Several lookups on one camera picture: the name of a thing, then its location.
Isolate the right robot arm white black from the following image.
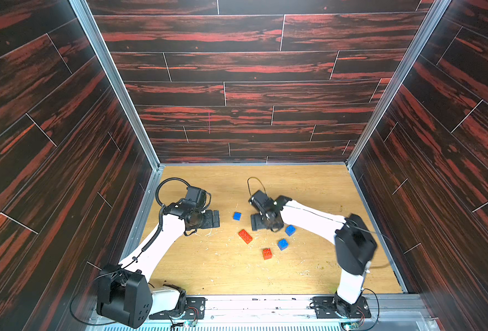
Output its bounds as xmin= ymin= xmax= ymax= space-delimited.
xmin=249 ymin=190 xmax=378 ymax=307

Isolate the red long lego brick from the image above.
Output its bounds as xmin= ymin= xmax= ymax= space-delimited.
xmin=238 ymin=229 xmax=253 ymax=244

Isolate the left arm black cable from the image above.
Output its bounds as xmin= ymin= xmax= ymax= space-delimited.
xmin=141 ymin=177 xmax=193 ymax=253

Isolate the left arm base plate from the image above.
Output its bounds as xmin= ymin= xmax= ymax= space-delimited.
xmin=149 ymin=296 xmax=206 ymax=321

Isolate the aluminium front rail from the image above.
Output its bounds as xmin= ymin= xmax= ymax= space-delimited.
xmin=140 ymin=292 xmax=440 ymax=330

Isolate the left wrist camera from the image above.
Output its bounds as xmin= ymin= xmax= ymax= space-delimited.
xmin=185 ymin=186 xmax=207 ymax=209

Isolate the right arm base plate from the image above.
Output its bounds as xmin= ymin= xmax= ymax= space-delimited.
xmin=310 ymin=295 xmax=372 ymax=319

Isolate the small red lego brick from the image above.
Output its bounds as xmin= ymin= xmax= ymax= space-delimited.
xmin=262 ymin=248 xmax=273 ymax=260

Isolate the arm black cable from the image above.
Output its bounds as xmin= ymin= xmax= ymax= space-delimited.
xmin=141 ymin=177 xmax=193 ymax=253
xmin=247 ymin=177 xmax=269 ymax=195

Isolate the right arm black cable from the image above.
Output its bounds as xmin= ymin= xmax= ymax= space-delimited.
xmin=247 ymin=177 xmax=269 ymax=195

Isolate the small blue lego brick far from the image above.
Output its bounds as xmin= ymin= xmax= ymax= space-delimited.
xmin=233 ymin=212 xmax=242 ymax=221

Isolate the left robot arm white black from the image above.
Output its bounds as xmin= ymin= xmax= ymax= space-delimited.
xmin=96 ymin=206 xmax=220 ymax=329

